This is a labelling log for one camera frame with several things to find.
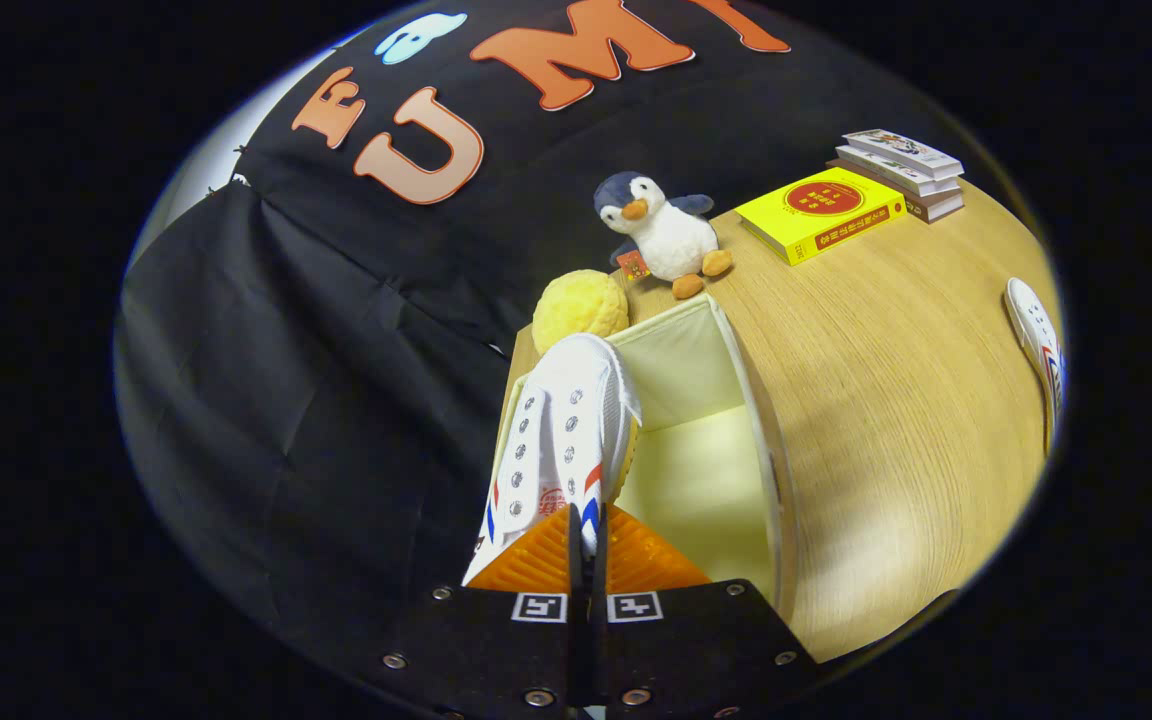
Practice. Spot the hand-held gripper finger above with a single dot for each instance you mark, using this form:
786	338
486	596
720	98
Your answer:
574	565
599	570

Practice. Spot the beige fabric storage box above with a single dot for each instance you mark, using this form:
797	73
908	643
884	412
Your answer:
696	480

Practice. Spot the white striped canvas shoe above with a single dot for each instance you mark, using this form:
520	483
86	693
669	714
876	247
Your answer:
576	400
1034	330

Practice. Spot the yellow round plush bun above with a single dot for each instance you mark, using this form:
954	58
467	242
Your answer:
581	305

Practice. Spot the black backdrop cloth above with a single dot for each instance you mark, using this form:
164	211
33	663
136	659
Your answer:
286	400

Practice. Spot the penguin plush toy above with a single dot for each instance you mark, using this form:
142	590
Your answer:
671	240

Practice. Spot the yellow book with red circle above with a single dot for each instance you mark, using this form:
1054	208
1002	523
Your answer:
816	205

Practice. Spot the brown book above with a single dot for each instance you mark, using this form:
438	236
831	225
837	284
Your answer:
936	208

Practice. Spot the white book with floral cover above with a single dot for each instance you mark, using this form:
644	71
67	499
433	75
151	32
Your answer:
901	148

